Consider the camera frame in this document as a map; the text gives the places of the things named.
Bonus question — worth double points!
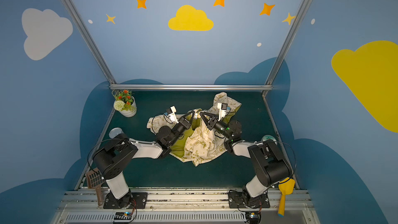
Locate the cream green printed jacket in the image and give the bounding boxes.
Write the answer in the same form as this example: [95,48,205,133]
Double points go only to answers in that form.
[147,92,243,167]

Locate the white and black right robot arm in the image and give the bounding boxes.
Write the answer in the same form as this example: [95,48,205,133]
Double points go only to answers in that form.
[200,112,293,200]

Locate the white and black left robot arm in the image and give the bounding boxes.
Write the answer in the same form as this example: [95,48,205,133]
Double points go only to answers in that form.
[92,111,195,200]

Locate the green labelled pineapple can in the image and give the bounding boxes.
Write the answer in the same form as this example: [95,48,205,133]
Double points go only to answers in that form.
[261,135,277,144]

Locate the potted flowers in white pot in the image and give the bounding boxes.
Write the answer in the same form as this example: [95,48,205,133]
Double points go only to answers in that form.
[112,89,137,117]

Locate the silver tin can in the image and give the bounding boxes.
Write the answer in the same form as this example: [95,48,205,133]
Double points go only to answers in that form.
[109,128,123,139]

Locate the yellow spatula with blue tip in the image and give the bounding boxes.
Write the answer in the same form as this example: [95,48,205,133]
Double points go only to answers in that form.
[278,177,295,217]

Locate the brown slotted spatula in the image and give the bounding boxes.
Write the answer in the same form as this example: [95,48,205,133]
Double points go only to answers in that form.
[86,168,104,207]

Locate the left small circuit board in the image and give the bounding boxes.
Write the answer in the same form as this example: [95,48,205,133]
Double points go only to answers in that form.
[113,212,133,224]

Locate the small circuit board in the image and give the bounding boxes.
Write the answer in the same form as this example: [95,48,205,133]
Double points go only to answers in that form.
[113,212,133,224]
[245,212,262,224]

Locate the right small circuit board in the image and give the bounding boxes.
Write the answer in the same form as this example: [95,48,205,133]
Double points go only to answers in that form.
[245,212,262,224]

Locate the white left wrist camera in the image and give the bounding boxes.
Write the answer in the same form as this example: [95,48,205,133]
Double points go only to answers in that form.
[166,106,179,123]

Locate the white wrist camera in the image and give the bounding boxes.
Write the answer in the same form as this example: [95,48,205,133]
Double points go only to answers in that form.
[217,103,228,121]
[166,106,179,123]

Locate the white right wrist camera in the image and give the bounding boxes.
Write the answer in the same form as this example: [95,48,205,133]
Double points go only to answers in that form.
[217,103,228,121]

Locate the aluminium back frame rail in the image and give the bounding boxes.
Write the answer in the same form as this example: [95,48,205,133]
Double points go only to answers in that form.
[109,84,273,91]

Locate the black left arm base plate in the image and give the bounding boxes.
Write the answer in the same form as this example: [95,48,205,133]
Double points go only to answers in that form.
[103,192,148,209]

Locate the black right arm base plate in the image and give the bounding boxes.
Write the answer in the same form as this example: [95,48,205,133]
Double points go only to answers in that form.
[228,190,270,209]

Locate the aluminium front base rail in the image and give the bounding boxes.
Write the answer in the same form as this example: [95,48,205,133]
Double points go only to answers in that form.
[52,188,320,224]

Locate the aluminium left frame post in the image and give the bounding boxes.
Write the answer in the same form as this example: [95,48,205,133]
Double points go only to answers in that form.
[61,0,117,84]

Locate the aluminium frame post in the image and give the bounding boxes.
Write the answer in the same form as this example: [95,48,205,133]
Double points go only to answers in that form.
[61,0,117,84]
[264,0,313,91]

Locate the aluminium right frame post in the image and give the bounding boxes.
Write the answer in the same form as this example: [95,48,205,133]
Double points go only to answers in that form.
[264,0,313,91]

